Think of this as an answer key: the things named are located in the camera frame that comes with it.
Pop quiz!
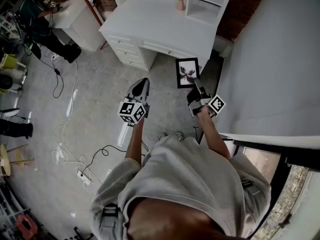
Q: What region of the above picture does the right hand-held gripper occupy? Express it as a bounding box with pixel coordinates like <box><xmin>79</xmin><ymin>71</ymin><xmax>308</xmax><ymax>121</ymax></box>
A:
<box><xmin>186</xmin><ymin>77</ymin><xmax>226</xmax><ymax>119</ymax></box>

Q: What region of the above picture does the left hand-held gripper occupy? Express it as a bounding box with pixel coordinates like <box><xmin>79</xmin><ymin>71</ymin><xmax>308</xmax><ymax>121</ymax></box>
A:
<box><xmin>117</xmin><ymin>78</ymin><xmax>151</xmax><ymax>127</ymax></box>

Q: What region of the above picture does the black framed flower picture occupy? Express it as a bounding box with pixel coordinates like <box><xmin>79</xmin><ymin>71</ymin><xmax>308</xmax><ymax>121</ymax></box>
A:
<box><xmin>175</xmin><ymin>57</ymin><xmax>200</xmax><ymax>90</ymax></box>

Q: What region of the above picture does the person's left forearm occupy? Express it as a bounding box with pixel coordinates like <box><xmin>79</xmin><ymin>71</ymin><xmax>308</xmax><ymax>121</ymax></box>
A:
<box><xmin>124</xmin><ymin>118</ymin><xmax>146</xmax><ymax>160</ymax></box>

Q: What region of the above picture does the person's right forearm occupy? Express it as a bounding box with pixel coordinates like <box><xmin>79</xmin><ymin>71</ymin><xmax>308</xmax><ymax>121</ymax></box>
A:
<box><xmin>196</xmin><ymin>105</ymin><xmax>233</xmax><ymax>160</ymax></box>

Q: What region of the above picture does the white desk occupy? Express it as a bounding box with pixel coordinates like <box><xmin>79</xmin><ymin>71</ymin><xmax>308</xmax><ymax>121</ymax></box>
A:
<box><xmin>98</xmin><ymin>0</ymin><xmax>218</xmax><ymax>72</ymax></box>

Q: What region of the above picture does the person's grey shirt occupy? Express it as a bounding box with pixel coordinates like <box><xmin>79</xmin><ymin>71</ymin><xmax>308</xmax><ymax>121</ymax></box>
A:
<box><xmin>89</xmin><ymin>134</ymin><xmax>273</xmax><ymax>240</ymax></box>

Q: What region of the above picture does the white side cabinet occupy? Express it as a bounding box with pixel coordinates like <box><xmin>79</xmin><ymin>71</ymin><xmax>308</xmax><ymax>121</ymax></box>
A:
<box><xmin>49</xmin><ymin>0</ymin><xmax>108</xmax><ymax>52</ymax></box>

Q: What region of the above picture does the brown coat rack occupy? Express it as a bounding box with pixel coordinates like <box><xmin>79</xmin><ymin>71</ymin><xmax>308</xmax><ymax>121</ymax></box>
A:
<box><xmin>74</xmin><ymin>0</ymin><xmax>109</xmax><ymax>51</ymax></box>

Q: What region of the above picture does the green chair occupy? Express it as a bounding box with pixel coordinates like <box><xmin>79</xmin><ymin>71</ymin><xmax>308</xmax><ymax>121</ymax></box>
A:
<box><xmin>0</xmin><ymin>53</ymin><xmax>27</xmax><ymax>71</ymax></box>

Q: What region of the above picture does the wooden stool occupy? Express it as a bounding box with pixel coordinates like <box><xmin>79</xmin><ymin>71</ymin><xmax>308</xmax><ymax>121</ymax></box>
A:
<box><xmin>0</xmin><ymin>143</ymin><xmax>36</xmax><ymax>178</ymax></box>

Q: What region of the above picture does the white power strip with cables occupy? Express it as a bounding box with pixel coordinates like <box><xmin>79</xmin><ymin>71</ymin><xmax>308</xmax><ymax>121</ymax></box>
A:
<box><xmin>51</xmin><ymin>58</ymin><xmax>79</xmax><ymax>165</ymax></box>

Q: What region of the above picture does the black floor cable with adapter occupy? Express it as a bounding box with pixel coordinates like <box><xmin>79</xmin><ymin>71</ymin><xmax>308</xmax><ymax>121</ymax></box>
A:
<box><xmin>37</xmin><ymin>42</ymin><xmax>65</xmax><ymax>99</ymax></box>

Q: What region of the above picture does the grey shoulder strap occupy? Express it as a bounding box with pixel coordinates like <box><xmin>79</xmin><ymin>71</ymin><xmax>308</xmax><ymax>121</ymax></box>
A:
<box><xmin>239</xmin><ymin>178</ymin><xmax>262</xmax><ymax>198</ymax></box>
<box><xmin>98</xmin><ymin>203</ymin><xmax>121</xmax><ymax>240</ymax></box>

